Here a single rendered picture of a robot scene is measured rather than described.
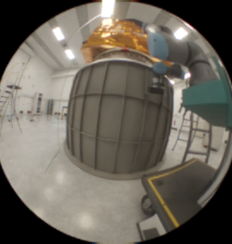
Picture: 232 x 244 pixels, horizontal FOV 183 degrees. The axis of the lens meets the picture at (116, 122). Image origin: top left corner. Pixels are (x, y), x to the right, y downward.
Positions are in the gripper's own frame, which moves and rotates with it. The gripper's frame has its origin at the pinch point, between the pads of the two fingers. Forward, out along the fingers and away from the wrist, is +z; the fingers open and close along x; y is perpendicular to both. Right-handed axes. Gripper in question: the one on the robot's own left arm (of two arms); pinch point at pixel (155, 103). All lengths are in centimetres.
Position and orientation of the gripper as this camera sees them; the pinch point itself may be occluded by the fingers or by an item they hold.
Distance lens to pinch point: 61.5
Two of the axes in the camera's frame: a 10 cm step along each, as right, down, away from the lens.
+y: 0.5, -4.6, 8.8
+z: 0.2, 8.9, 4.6
